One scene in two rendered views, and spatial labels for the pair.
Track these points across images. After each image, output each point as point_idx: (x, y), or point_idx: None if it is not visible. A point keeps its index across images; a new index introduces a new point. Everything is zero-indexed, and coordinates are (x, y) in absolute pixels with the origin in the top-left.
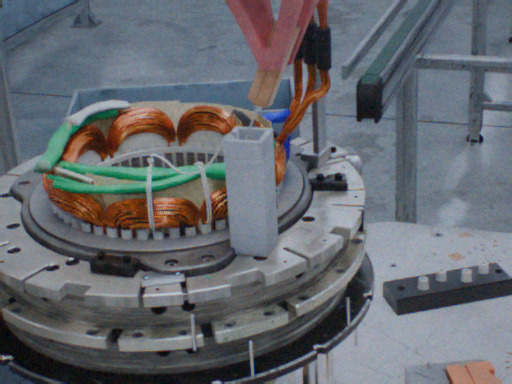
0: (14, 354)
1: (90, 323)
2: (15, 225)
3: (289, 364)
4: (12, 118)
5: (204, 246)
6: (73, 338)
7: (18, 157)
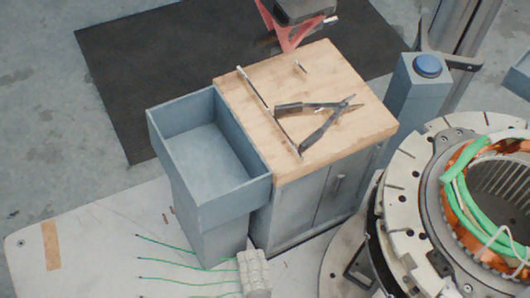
0: (372, 236)
1: (408, 271)
2: (416, 174)
3: None
4: (495, 18)
5: (494, 289)
6: (394, 273)
7: (484, 38)
